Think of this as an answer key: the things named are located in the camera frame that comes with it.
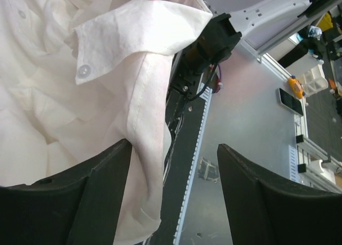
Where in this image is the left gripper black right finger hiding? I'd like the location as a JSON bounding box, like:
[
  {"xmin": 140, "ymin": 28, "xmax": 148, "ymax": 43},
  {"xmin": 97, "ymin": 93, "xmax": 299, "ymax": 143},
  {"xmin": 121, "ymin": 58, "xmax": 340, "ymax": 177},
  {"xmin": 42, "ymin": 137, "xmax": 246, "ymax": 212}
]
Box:
[{"xmin": 217, "ymin": 144, "xmax": 341, "ymax": 244}]

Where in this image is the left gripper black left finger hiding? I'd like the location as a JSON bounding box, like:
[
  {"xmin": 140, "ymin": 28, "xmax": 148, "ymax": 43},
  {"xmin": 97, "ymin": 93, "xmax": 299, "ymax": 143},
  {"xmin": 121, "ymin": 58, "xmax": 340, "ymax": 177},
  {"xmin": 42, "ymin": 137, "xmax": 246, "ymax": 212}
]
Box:
[{"xmin": 1, "ymin": 139, "xmax": 132, "ymax": 244}]

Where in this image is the white shirt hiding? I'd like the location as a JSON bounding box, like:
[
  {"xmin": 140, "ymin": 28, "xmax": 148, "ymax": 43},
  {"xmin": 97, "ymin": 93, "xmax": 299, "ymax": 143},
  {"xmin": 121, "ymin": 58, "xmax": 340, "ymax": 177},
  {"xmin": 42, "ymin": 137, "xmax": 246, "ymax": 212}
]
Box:
[{"xmin": 1, "ymin": 0, "xmax": 212, "ymax": 244}]

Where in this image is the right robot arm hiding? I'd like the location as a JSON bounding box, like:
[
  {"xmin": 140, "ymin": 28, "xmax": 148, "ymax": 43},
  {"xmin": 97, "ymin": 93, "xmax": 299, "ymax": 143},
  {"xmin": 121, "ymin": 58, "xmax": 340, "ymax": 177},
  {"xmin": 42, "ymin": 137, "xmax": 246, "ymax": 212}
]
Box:
[{"xmin": 169, "ymin": 0, "xmax": 311, "ymax": 101}]

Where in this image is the black smartphone on table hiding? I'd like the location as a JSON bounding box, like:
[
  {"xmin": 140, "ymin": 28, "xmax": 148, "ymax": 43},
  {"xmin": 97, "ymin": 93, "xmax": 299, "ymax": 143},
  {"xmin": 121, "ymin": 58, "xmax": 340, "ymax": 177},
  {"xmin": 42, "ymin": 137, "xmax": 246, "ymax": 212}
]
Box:
[{"xmin": 278, "ymin": 88, "xmax": 304, "ymax": 117}]

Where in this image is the orange toy gadget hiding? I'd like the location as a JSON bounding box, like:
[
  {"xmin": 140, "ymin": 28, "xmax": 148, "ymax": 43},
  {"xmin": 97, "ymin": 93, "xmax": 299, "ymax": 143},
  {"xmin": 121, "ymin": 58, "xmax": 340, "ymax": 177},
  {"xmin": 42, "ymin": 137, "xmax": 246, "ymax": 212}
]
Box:
[{"xmin": 287, "ymin": 75, "xmax": 306, "ymax": 99}]

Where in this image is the white plastic organizer bin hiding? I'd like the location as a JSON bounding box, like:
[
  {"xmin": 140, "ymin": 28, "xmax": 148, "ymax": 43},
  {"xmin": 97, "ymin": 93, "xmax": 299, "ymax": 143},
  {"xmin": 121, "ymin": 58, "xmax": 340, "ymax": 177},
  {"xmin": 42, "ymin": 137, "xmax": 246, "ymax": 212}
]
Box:
[{"xmin": 297, "ymin": 65, "xmax": 329, "ymax": 97}]

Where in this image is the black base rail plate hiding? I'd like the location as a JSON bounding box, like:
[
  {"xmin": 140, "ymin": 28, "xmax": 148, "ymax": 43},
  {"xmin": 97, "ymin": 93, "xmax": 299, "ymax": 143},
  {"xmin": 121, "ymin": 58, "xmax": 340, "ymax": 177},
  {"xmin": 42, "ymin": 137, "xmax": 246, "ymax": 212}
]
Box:
[{"xmin": 143, "ymin": 52, "xmax": 214, "ymax": 245}]

